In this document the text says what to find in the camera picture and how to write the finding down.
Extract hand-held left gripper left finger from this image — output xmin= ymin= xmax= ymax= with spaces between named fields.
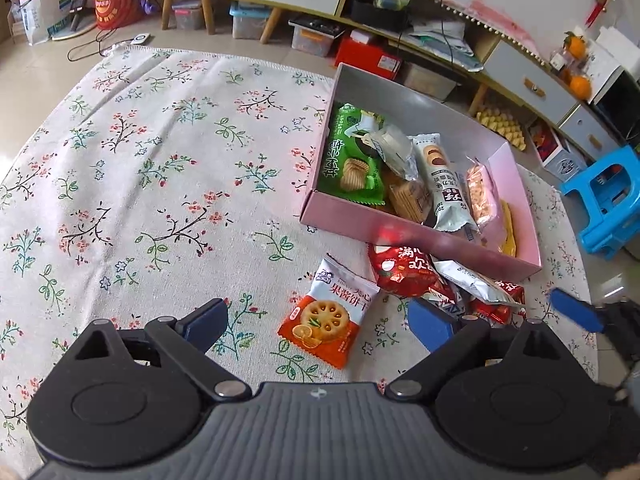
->
xmin=74 ymin=298 xmax=252 ymax=402

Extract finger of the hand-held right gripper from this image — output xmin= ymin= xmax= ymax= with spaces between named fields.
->
xmin=549 ymin=287 xmax=608 ymax=335

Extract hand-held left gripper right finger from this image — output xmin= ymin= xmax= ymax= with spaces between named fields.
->
xmin=386 ymin=299 xmax=568 ymax=401

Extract small silver blue packet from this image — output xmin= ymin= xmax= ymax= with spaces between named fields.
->
xmin=432 ymin=294 xmax=473 ymax=319

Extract large red snack packet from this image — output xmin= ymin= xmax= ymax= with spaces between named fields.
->
xmin=369 ymin=244 xmax=454 ymax=302

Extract white blue snack packet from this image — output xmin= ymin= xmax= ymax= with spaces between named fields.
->
xmin=434 ymin=259 xmax=526 ymax=307

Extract small red snack packet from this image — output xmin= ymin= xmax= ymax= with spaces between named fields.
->
xmin=470 ymin=282 xmax=527 ymax=325

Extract yellow snack packet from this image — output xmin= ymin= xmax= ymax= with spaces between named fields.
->
xmin=499 ymin=200 xmax=519 ymax=257

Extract orange biscuit packet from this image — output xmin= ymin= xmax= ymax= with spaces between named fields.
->
xmin=277 ymin=255 xmax=381 ymax=370

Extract brown cracker packet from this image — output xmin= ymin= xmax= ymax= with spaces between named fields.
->
xmin=387 ymin=179 xmax=434 ymax=224

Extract pink cardboard box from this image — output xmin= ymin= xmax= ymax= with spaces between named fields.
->
xmin=299 ymin=62 xmax=542 ymax=282

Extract silver cookie packet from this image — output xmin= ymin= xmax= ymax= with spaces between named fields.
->
xmin=411 ymin=133 xmax=479 ymax=234

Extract pink snack packet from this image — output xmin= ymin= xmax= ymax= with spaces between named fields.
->
xmin=465 ymin=159 xmax=502 ymax=227

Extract pale clear snack packet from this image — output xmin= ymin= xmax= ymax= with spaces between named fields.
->
xmin=369 ymin=124 xmax=419 ymax=182

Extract green chips packet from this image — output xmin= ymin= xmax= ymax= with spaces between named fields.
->
xmin=318 ymin=102 xmax=389 ymax=207

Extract blue plastic stool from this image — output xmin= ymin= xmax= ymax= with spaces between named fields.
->
xmin=559 ymin=144 xmax=640 ymax=262

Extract floral mat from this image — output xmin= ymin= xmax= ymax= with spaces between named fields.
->
xmin=0 ymin=42 xmax=601 ymax=463

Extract white printed box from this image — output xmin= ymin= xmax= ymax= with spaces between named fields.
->
xmin=529 ymin=119 xmax=589 ymax=184

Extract yellow foam sheet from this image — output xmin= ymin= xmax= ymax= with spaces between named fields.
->
xmin=474 ymin=104 xmax=529 ymax=152

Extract plain white box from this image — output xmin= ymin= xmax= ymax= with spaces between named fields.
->
xmin=586 ymin=24 xmax=640 ymax=107

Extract red box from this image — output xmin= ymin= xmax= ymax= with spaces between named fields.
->
xmin=333 ymin=34 xmax=404 ymax=82

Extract pile of plastic bags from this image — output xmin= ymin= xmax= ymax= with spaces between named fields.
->
xmin=406 ymin=19 xmax=484 ymax=74

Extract blue lid storage bin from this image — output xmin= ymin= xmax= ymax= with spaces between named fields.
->
xmin=229 ymin=1 xmax=274 ymax=42

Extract small clear storage bin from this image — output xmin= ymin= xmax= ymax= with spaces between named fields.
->
xmin=171 ymin=0 xmax=207 ymax=32

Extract black box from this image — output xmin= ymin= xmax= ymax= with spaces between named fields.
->
xmin=349 ymin=0 xmax=414 ymax=34

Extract pink fringed cloth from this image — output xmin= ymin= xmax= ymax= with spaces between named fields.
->
xmin=319 ymin=0 xmax=542 ymax=57

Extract white paper bag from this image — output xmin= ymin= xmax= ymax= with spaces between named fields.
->
xmin=6 ymin=0 xmax=77 ymax=47

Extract black cable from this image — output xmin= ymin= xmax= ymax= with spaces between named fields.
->
xmin=66 ymin=26 xmax=137 ymax=64

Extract orange handle storage bin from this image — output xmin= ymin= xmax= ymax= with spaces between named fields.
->
xmin=288 ymin=14 xmax=347 ymax=59

